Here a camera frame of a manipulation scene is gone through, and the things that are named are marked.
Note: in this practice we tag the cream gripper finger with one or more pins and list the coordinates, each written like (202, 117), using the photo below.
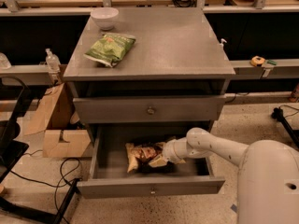
(158, 161)

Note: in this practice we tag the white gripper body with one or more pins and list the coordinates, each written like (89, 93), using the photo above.
(169, 152)

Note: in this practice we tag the brown chip bag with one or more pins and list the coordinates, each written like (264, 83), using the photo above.
(139, 155)

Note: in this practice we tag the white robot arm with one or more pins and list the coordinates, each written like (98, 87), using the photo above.
(268, 174)

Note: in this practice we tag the closed grey top drawer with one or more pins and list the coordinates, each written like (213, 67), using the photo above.
(148, 109)

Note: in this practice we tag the open grey middle drawer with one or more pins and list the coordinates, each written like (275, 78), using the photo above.
(109, 177)

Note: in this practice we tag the grey drawer cabinet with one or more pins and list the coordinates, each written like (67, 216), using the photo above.
(175, 54)

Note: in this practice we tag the green chip bag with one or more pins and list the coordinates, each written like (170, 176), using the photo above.
(110, 49)

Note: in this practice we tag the cardboard box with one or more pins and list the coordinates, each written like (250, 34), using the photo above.
(62, 138)

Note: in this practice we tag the black tripod leg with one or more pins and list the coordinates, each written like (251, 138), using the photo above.
(279, 117)

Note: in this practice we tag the small white pump bottle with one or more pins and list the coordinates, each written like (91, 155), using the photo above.
(223, 43)

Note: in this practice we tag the clear plastic bottle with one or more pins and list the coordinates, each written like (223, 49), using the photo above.
(52, 61)

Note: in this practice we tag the white bowl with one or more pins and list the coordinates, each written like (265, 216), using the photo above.
(105, 17)

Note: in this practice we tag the black stand frame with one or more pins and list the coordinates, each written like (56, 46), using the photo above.
(10, 153)

